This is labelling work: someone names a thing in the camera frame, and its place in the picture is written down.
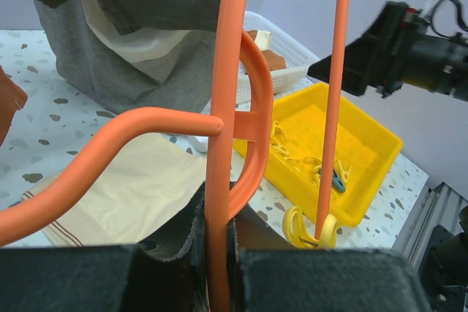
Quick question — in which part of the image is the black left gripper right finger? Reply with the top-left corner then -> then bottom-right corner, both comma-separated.
228,205 -> 431,311

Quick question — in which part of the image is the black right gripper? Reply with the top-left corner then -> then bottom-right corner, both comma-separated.
307,0 -> 467,100

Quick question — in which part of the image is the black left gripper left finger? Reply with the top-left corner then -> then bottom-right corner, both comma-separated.
1,186 -> 208,311

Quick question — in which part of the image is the yellow clothespin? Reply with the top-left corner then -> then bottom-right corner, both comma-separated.
282,205 -> 339,249

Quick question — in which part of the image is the orange hanger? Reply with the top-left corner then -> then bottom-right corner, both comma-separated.
0,0 -> 354,312

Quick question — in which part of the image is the brown and cream underwear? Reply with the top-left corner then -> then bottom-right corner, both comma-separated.
247,30 -> 287,71

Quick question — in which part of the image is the orange hanging underwear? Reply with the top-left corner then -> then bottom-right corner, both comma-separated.
0,68 -> 28,145

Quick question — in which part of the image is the grey hanging underwear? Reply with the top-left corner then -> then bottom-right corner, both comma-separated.
33,0 -> 220,113

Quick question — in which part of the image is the white plastic basket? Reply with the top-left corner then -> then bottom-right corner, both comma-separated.
244,11 -> 318,97

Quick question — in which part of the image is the yellow plastic tray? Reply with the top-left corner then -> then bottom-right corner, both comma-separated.
232,81 -> 405,228

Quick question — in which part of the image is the teal clothespin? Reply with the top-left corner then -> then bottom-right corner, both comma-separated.
332,170 -> 346,194

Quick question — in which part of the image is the pile of cream clothespins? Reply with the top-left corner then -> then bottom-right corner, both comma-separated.
270,121 -> 352,187

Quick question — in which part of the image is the aluminium rail frame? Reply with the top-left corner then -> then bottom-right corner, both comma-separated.
394,180 -> 468,312

